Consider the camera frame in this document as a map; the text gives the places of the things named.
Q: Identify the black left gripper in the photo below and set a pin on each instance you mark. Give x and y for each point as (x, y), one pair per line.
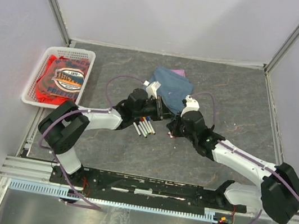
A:
(159, 114)

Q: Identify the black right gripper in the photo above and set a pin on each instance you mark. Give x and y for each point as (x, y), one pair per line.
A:
(173, 125)

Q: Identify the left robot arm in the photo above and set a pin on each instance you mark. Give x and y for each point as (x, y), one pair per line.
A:
(62, 128)

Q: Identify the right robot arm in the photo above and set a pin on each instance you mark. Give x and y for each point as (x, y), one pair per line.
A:
(274, 189)

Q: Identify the blue cap marker left group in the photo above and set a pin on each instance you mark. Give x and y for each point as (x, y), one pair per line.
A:
(150, 125)

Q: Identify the yellow cap marker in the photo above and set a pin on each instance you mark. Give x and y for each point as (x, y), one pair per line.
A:
(147, 125)

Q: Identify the blue folded cloth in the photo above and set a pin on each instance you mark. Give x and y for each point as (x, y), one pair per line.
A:
(173, 89)

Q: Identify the red cap marker left group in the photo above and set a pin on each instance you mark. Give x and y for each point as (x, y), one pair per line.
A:
(145, 126)

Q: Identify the pink folded cloth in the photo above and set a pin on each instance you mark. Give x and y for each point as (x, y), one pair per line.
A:
(179, 72)

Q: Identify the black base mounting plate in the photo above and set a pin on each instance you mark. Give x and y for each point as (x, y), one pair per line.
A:
(101, 180)

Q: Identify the red printed t-shirt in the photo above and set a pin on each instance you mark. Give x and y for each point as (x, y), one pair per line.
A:
(62, 80)

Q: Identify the white plastic basket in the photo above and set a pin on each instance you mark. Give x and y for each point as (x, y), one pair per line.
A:
(29, 97)

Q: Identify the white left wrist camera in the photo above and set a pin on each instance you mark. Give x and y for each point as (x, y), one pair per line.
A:
(151, 88)

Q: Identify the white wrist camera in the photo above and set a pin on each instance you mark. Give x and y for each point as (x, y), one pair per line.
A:
(151, 88)
(190, 104)

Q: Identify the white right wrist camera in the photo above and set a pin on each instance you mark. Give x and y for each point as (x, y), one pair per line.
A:
(190, 104)

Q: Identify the white slotted cable duct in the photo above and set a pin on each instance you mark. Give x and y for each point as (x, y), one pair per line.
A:
(126, 200)

